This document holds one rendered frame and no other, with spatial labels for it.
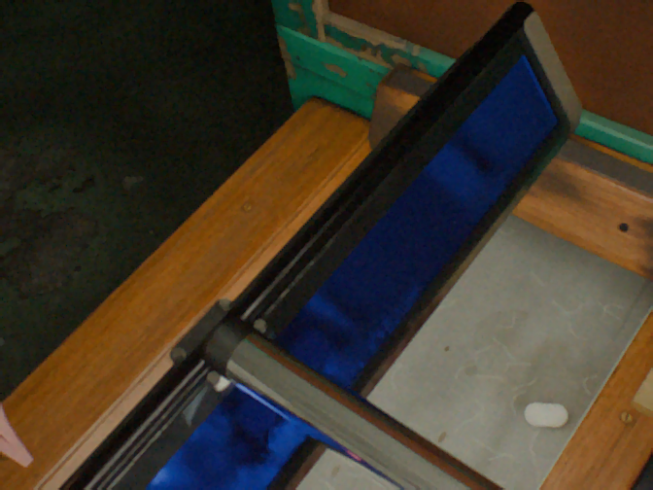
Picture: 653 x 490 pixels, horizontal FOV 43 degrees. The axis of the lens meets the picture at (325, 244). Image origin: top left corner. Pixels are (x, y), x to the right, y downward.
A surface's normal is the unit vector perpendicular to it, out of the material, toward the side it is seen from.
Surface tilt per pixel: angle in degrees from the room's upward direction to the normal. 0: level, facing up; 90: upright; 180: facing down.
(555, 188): 66
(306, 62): 90
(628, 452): 0
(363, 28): 0
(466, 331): 0
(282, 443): 58
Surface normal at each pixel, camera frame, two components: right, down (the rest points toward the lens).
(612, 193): -0.61, 0.37
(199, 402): 0.59, 0.05
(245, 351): -0.22, -0.48
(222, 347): -0.39, -0.22
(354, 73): -0.61, 0.68
